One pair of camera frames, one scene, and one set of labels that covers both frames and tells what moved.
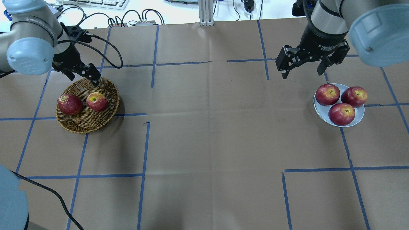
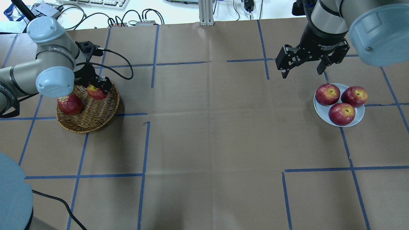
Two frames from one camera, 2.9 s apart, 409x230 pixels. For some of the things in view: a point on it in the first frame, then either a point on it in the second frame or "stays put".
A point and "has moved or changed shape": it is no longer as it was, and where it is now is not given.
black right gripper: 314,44 stays put
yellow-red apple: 97,101 has moved or changed shape
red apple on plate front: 342,114 stays put
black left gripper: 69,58 to 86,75
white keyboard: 119,4 stays put
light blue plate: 322,111 stays put
